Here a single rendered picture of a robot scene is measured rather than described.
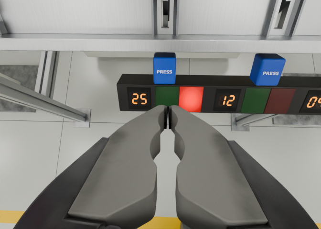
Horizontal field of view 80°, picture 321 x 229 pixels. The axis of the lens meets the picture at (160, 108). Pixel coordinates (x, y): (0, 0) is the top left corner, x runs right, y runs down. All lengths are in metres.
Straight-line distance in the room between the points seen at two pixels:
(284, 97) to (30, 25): 0.30
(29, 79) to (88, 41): 0.97
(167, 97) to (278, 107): 0.14
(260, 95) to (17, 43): 0.27
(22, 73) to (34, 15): 0.96
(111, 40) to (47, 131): 0.89
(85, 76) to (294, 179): 1.07
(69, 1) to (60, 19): 0.02
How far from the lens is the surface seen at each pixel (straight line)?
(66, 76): 1.08
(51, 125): 1.05
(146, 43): 0.19
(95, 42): 0.20
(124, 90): 0.25
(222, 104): 0.26
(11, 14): 0.26
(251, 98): 0.27
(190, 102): 0.25
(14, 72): 1.22
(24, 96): 0.63
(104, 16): 0.22
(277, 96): 0.28
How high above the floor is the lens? 0.90
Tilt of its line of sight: 78 degrees down
